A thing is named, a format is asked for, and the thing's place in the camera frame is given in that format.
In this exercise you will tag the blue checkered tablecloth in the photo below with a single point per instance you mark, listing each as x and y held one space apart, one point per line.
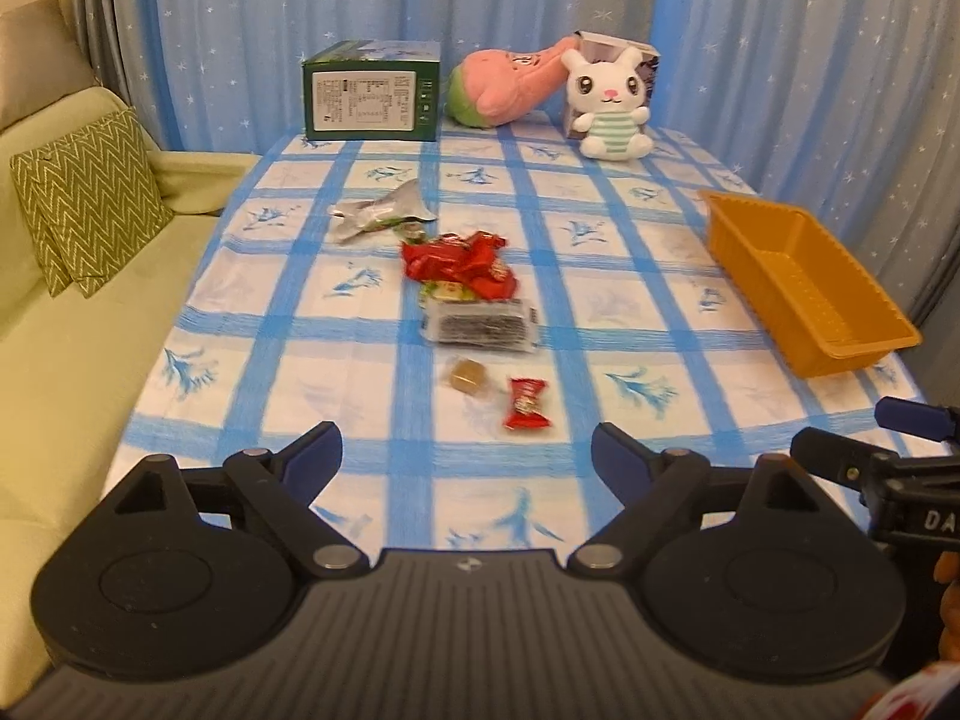
284 328

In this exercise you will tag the beige back cushion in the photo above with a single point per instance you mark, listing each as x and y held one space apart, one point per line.
40 61

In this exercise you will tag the green small candy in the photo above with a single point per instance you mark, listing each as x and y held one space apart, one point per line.
411 231

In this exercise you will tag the pink green plush toy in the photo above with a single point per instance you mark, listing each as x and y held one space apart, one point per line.
494 87

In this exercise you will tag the small red candy packet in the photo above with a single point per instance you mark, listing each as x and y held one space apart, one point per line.
525 405

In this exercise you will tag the light green sofa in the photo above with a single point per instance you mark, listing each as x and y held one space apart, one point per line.
72 369

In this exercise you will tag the blue star curtain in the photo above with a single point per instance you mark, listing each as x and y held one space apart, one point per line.
847 107

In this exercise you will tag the clear dark snack packet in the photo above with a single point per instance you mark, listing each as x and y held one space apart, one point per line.
509 325

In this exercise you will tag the green chevron cushion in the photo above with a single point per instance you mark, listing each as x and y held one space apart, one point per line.
91 202

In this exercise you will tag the white bunny plush toy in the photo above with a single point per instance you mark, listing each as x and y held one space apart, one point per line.
617 137

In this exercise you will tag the orange plastic tray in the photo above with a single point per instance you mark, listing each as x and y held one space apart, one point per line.
824 311

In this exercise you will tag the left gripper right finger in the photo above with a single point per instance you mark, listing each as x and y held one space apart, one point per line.
665 496

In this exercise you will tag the red snack wrapper pile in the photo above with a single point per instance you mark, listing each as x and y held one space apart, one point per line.
474 262

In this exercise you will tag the person's right hand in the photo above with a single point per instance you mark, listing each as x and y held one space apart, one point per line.
947 573

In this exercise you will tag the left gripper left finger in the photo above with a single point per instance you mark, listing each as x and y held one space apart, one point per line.
250 516

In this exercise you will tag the brown candy clear wrapper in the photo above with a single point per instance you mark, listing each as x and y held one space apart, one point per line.
467 376

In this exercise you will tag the silver foil snack pouch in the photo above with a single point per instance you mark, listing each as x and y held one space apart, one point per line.
353 218

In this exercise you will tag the green printed carton box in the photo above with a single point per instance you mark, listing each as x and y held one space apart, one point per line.
373 90

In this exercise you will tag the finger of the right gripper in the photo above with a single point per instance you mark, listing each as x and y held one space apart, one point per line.
930 422
839 459

